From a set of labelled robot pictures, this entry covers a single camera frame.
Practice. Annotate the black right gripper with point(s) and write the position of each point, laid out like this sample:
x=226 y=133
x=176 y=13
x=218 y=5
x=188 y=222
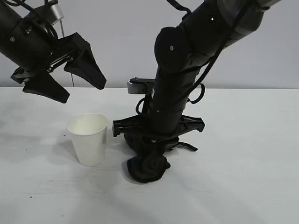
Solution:
x=167 y=121

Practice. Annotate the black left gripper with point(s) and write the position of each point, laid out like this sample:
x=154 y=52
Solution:
x=28 y=46

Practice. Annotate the black cloth rag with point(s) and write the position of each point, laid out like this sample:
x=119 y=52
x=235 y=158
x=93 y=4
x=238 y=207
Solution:
x=149 y=170

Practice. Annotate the white paper cup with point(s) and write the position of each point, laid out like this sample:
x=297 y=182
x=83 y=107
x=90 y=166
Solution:
x=88 y=149

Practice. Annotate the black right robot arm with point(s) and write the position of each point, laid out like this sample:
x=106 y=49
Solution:
x=182 y=46

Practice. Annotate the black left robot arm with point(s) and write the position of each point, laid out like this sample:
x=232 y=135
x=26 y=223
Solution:
x=7 y=11

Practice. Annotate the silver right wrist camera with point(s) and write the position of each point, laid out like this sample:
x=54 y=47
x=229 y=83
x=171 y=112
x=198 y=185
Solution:
x=135 y=88

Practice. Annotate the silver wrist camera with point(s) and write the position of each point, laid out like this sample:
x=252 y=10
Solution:
x=135 y=88
x=57 y=12

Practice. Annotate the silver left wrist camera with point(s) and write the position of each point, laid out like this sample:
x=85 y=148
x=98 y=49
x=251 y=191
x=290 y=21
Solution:
x=57 y=12

